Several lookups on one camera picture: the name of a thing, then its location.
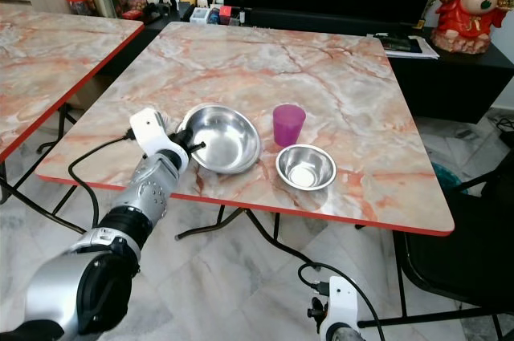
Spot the black chair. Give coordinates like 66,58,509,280
400,166,514,316

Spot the small steel bowl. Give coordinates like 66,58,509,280
275,144,338,193

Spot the short clear jar red lid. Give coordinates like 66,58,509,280
66,0,92,16

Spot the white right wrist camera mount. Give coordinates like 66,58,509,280
324,274,363,334

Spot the stack of papers with remote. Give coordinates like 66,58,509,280
372,30,442,60

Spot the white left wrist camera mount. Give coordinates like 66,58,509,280
129,108,179,159

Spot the large steel bowl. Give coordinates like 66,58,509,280
177,104,263,176

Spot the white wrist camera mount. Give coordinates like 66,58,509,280
129,108,179,159
324,274,363,334

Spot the marble folding table red edge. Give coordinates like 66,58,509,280
35,21,483,332
0,6,146,233

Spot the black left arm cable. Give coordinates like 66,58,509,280
67,132,134,229

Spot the purple plastic cup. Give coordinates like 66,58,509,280
272,104,308,148

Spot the red laughing Buddha statue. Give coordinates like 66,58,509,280
430,0,514,55

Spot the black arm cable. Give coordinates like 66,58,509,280
67,132,134,229
296,262,388,341

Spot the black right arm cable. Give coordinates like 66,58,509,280
296,262,388,341

